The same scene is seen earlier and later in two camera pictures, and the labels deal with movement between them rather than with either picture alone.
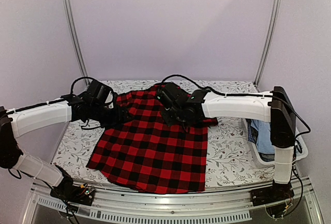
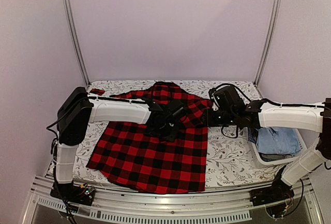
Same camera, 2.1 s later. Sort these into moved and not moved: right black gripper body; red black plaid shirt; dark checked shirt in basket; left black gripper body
Moved: left black gripper body; right black gripper body
Not moved: dark checked shirt in basket; red black plaid shirt
